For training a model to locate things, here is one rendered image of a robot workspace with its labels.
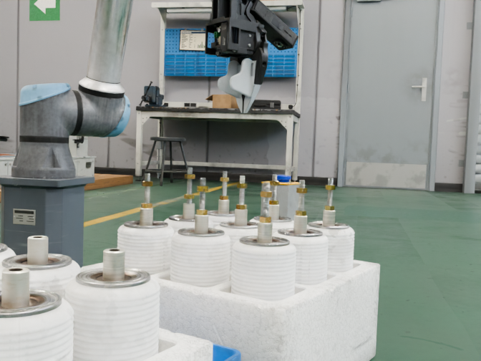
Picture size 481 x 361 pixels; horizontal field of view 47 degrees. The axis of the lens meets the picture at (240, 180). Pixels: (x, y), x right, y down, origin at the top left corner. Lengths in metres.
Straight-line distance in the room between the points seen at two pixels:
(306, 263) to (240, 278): 0.14
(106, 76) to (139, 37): 5.26
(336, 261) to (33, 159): 0.76
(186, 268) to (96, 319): 0.33
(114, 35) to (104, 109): 0.18
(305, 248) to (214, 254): 0.15
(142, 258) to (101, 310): 0.39
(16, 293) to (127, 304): 0.11
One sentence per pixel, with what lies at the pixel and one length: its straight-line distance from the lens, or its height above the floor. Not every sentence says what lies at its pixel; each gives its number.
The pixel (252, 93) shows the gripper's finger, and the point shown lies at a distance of 0.97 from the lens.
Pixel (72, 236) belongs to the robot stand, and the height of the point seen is 0.16.
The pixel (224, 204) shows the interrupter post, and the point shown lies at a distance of 1.15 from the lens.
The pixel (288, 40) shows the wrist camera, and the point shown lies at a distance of 1.03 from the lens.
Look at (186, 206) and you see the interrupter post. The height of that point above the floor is 0.28.
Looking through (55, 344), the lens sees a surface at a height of 0.23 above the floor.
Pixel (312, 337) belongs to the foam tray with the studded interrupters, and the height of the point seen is 0.12.
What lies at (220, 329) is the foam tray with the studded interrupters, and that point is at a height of 0.13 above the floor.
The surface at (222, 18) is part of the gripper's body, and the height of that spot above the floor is 0.60.
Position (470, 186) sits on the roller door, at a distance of 6.12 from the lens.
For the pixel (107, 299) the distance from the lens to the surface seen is 0.56.
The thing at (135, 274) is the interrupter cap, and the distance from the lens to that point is 0.61.
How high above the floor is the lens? 0.39
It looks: 4 degrees down
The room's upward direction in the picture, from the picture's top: 2 degrees clockwise
